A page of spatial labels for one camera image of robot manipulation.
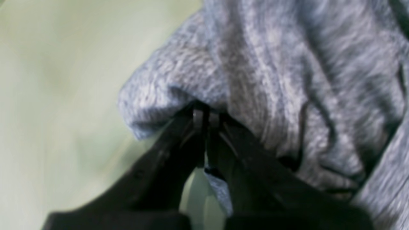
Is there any grey heathered long-sleeve shirt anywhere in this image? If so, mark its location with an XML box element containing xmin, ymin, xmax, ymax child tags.
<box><xmin>117</xmin><ymin>0</ymin><xmax>408</xmax><ymax>230</ymax></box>

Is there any green table cloth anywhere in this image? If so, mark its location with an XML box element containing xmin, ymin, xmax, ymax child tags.
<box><xmin>0</xmin><ymin>0</ymin><xmax>227</xmax><ymax>230</ymax></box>

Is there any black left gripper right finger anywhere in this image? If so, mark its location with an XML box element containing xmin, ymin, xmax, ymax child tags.
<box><xmin>207</xmin><ymin>111</ymin><xmax>374</xmax><ymax>230</ymax></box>

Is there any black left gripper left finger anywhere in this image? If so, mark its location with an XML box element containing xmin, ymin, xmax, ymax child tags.
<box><xmin>42</xmin><ymin>102</ymin><xmax>207</xmax><ymax>230</ymax></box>

